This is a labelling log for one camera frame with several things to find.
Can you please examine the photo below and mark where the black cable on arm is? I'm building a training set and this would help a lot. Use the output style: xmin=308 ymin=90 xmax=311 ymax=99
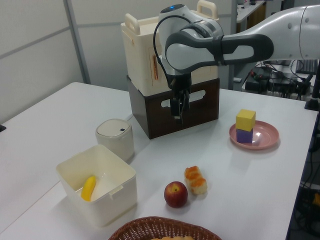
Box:
xmin=152 ymin=15 xmax=176 ymax=89

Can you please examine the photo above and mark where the yellow toy banana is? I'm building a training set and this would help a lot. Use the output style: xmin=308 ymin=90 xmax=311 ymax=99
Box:
xmin=80 ymin=175 xmax=97 ymax=202

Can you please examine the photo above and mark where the grey partition post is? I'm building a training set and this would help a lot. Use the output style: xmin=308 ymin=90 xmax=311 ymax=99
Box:
xmin=65 ymin=0 xmax=91 ymax=85

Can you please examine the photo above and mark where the purple cube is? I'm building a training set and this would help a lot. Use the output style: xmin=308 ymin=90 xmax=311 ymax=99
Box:
xmin=235 ymin=128 xmax=254 ymax=145

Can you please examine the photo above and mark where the dark brown drawer box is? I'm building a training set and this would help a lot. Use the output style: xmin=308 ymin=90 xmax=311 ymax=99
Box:
xmin=126 ymin=74 xmax=221 ymax=140

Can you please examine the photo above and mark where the white open plastic box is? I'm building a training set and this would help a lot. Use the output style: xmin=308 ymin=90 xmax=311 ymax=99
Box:
xmin=55 ymin=144 xmax=138 ymax=228

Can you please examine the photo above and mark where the black electronics box with cables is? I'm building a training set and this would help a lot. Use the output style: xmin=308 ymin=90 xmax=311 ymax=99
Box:
xmin=244 ymin=65 xmax=274 ymax=93

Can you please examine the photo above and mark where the red toy apple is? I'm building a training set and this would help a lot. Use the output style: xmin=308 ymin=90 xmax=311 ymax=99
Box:
xmin=163 ymin=181 xmax=189 ymax=209

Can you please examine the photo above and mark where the small cream lidded bin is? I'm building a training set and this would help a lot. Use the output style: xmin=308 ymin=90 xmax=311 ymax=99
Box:
xmin=95 ymin=118 xmax=136 ymax=162

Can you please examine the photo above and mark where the brown wicker basket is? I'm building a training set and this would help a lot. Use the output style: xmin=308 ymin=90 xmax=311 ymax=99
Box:
xmin=107 ymin=216 xmax=223 ymax=240

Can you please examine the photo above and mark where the pink plate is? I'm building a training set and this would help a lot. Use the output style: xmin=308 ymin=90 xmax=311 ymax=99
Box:
xmin=229 ymin=120 xmax=280 ymax=151

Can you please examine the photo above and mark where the black clamp stand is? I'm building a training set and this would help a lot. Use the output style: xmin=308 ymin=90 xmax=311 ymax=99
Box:
xmin=304 ymin=73 xmax=320 ymax=111

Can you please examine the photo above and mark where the toy bread with orange topping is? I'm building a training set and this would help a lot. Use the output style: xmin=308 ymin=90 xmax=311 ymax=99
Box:
xmin=184 ymin=165 xmax=209 ymax=195

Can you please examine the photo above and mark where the yellow cube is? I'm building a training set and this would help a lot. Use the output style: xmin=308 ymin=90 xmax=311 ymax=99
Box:
xmin=235 ymin=109 xmax=257 ymax=132

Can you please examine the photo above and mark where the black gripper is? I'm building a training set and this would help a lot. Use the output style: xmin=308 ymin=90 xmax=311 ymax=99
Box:
xmin=167 ymin=72 xmax=193 ymax=125

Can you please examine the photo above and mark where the cream toy cabinet with handles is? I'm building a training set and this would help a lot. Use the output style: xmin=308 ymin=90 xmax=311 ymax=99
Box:
xmin=120 ymin=0 xmax=220 ymax=96

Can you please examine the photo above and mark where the background desk with wooden panel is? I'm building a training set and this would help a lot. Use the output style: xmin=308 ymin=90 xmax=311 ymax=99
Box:
xmin=235 ymin=0 xmax=267 ymax=33

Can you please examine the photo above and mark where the pale bread in basket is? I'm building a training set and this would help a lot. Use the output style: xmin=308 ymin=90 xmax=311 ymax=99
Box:
xmin=149 ymin=234 xmax=196 ymax=240

